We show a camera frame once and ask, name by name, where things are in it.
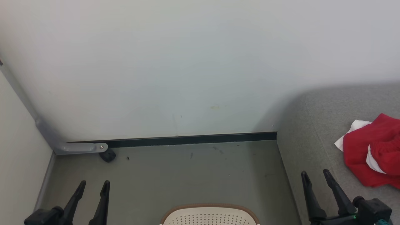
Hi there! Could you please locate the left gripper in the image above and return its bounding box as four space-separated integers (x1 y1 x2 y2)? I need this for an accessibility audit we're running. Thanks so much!
24 180 110 225

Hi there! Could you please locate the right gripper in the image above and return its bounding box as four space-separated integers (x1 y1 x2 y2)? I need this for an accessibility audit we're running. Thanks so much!
301 169 393 225

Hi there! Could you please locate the red and white garment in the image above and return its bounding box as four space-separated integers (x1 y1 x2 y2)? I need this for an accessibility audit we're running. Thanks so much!
334 113 400 189

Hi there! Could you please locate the grey fabric sofa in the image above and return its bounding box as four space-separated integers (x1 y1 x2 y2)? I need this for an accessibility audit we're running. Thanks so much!
277 82 400 225

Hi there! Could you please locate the grey baseboard strip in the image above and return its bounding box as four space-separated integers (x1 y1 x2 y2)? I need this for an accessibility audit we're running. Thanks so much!
33 152 56 213

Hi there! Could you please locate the black caster wheel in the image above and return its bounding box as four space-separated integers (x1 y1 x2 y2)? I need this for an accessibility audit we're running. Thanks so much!
99 148 117 163

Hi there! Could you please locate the black baseboard strip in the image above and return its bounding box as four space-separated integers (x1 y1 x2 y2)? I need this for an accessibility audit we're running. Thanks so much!
67 132 278 148

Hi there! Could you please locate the cream perforated plastic laundry basket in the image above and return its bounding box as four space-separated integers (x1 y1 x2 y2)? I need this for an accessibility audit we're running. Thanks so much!
160 204 260 225

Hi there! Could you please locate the grey metal partition frame foot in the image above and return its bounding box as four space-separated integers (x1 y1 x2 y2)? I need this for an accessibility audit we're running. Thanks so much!
0 61 108 156

